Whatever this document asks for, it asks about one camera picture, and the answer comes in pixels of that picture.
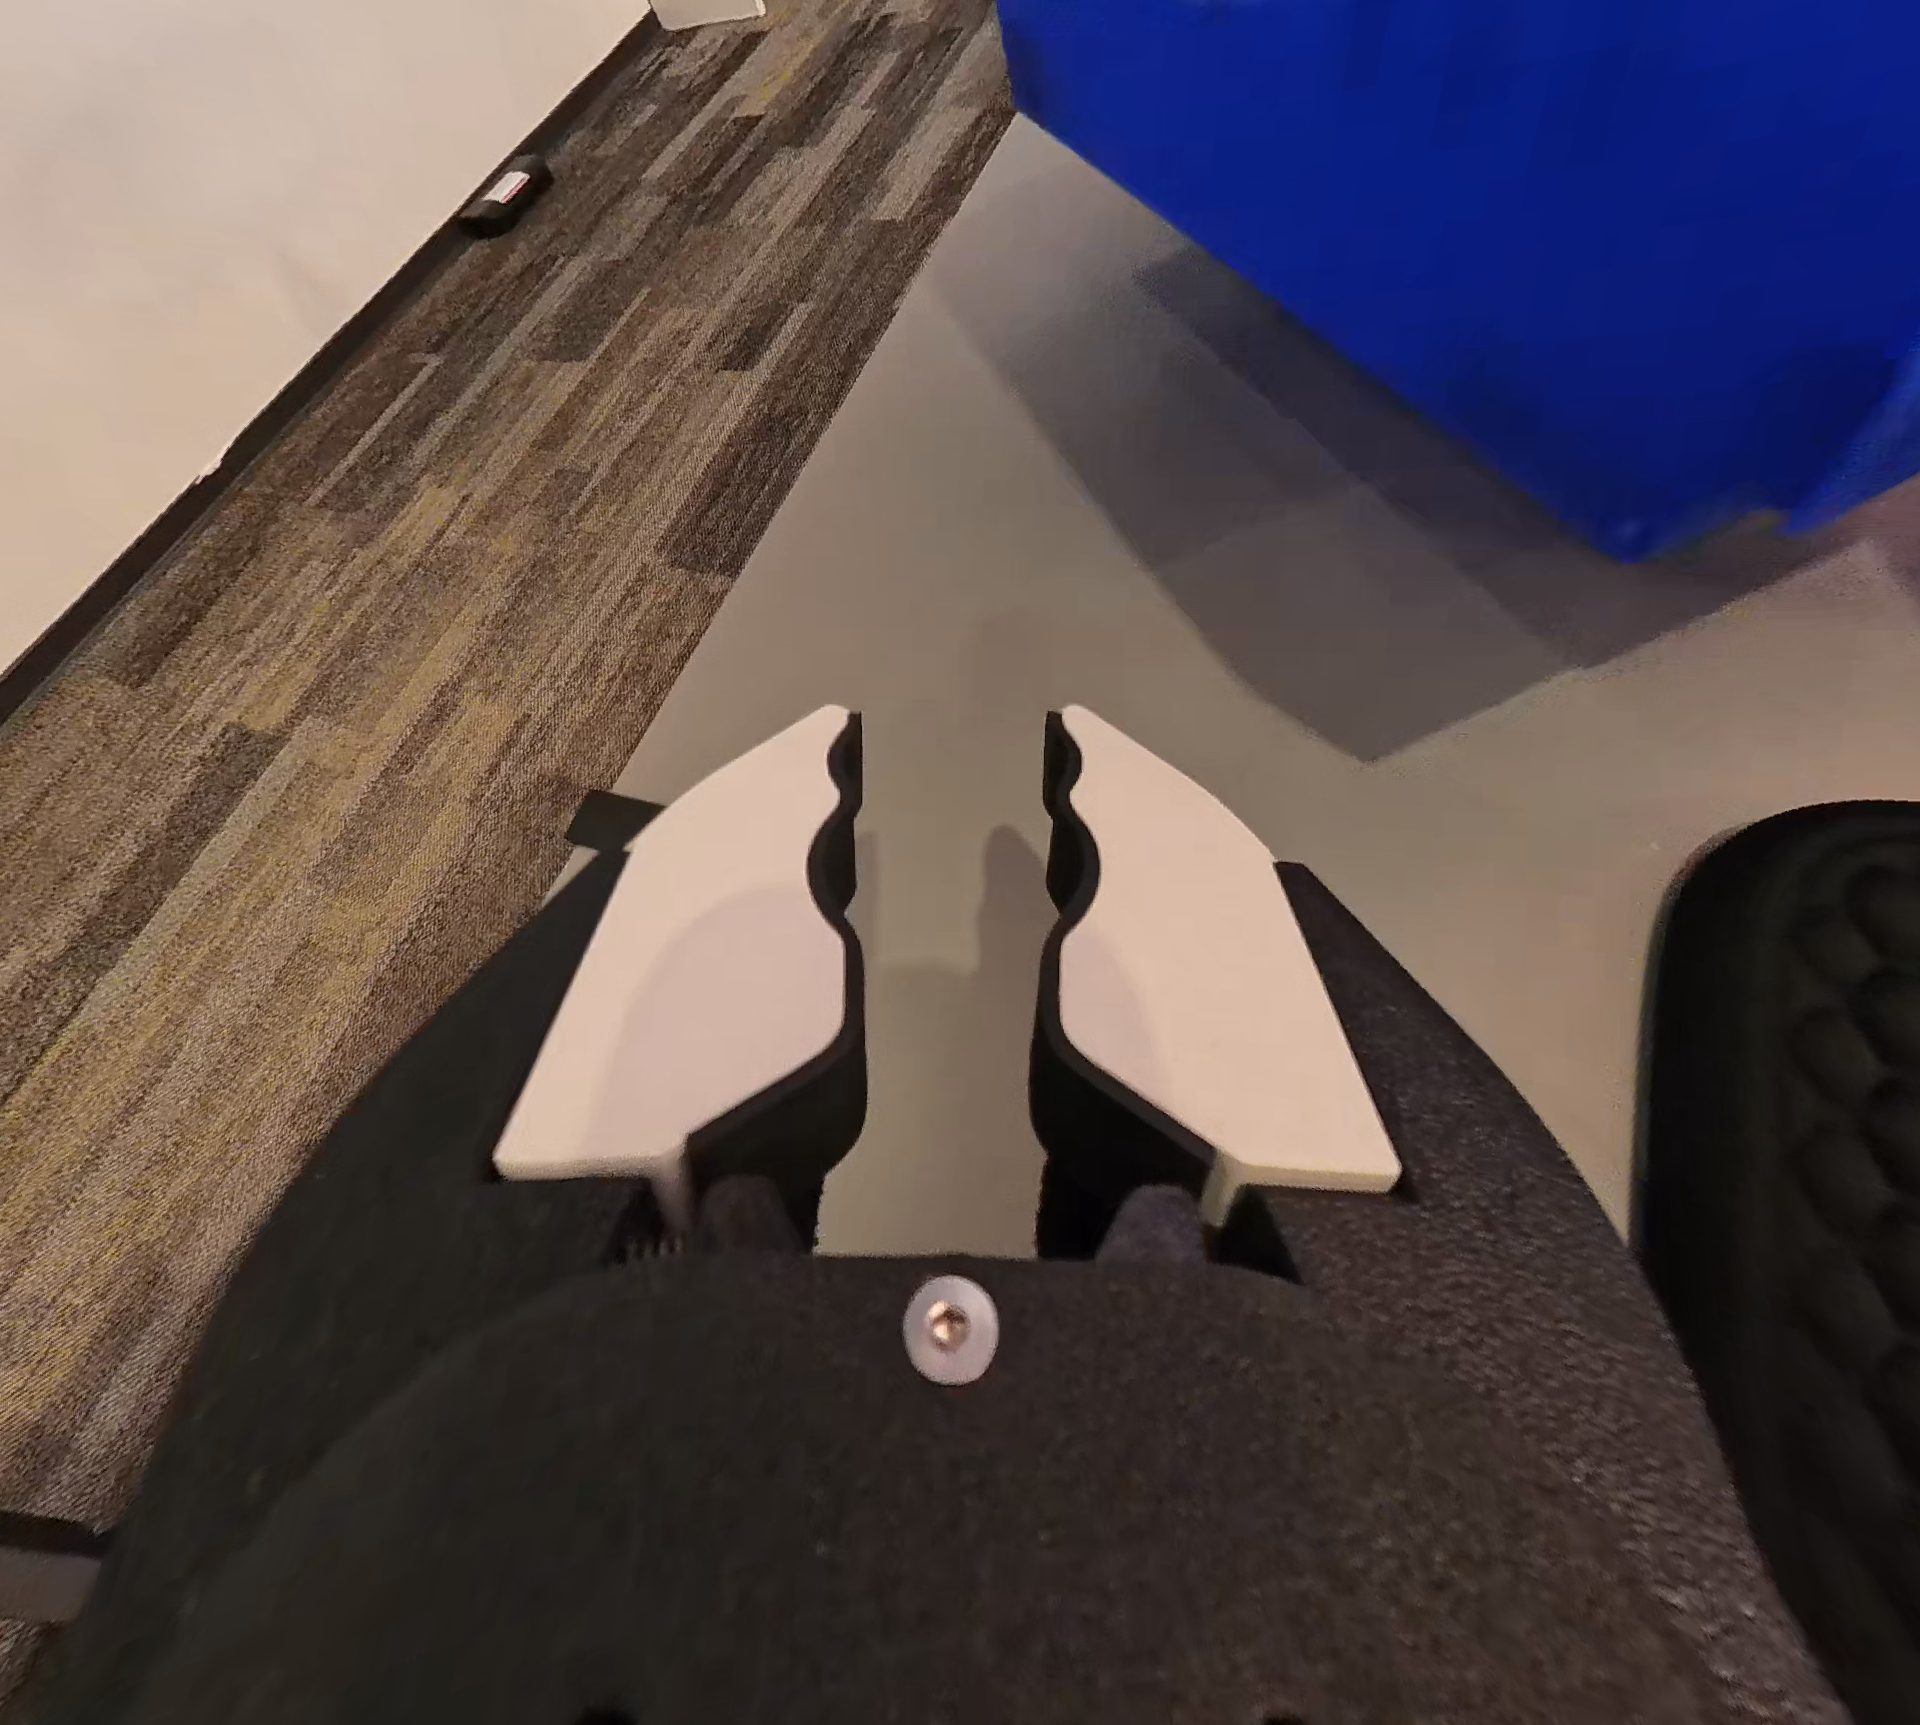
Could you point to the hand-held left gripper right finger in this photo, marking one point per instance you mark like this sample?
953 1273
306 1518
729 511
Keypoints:
1215 1006

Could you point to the white partition panel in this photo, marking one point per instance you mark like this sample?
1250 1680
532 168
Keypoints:
224 182

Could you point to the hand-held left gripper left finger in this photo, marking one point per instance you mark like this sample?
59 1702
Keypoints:
691 991

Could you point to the blue plastic bin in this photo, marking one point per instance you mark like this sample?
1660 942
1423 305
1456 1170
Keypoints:
1424 105

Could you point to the small black floor device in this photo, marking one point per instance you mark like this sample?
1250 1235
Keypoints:
506 196

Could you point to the black mesh chair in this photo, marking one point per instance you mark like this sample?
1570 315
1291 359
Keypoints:
1801 1155

